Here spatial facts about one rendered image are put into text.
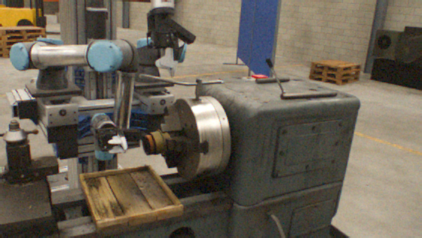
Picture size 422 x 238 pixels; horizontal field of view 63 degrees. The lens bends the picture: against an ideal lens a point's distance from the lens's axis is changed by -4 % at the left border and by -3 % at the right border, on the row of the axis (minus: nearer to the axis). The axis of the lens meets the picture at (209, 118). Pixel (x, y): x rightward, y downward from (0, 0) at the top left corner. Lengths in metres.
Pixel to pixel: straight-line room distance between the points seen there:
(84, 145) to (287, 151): 1.02
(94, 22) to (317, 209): 1.38
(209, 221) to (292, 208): 0.37
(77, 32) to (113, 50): 0.63
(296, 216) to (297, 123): 0.43
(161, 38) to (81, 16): 0.89
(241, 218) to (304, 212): 0.33
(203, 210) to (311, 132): 0.52
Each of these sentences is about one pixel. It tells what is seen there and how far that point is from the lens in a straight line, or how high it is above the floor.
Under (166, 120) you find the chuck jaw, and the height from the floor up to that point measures 1.15.
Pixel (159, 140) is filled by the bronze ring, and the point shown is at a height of 1.10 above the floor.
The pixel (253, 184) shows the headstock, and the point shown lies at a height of 0.96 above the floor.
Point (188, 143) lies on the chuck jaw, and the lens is 1.24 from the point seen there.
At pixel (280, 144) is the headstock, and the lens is 1.37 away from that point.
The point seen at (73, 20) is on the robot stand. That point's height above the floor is 1.46.
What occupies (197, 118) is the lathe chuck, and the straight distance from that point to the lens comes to 1.25.
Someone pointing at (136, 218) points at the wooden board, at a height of 0.89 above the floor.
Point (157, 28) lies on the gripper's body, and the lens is 1.14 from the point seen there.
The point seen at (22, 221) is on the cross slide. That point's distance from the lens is 1.15.
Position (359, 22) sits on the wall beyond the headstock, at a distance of 11.99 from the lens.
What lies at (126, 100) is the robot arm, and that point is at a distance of 1.57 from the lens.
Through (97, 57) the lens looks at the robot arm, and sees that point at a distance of 1.40.
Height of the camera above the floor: 1.58
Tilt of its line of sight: 18 degrees down
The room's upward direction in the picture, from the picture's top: 4 degrees clockwise
